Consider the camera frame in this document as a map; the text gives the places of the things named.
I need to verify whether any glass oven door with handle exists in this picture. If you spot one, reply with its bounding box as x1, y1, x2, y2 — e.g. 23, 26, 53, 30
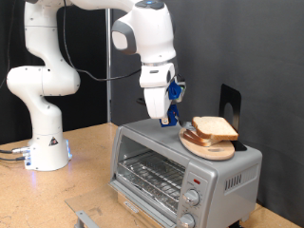
65, 180, 179, 228

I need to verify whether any vertical metal pole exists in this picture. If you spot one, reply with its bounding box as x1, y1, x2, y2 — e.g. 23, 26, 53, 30
104, 8, 112, 124

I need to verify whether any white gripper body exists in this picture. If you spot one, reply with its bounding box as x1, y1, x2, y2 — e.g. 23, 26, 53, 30
143, 85, 175, 121

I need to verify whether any round wooden board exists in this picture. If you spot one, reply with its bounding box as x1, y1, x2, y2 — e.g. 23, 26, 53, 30
179, 126, 236, 161

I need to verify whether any black metal bookend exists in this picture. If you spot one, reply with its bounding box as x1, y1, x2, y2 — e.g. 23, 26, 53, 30
218, 84, 248, 152

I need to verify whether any metal spatula with blue block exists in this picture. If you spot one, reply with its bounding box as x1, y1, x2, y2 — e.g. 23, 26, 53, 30
136, 97, 195, 131

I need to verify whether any black base cable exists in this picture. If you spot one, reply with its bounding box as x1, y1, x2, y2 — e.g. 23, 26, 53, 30
0, 145, 31, 155
0, 155, 27, 162

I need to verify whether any white bread slice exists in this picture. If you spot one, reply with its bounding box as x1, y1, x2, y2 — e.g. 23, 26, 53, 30
185, 127, 221, 144
191, 116, 239, 143
182, 132, 213, 147

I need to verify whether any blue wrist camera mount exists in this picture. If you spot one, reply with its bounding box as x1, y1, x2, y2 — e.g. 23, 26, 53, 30
166, 80, 187, 104

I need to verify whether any wire oven rack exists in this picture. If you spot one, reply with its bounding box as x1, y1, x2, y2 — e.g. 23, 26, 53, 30
117, 151, 186, 214

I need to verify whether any silver oven knob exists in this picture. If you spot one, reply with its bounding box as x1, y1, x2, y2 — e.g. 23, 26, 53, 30
182, 189, 200, 207
178, 213, 196, 228

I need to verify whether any silver toaster oven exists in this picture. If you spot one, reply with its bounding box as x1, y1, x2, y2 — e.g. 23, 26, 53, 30
109, 117, 263, 228

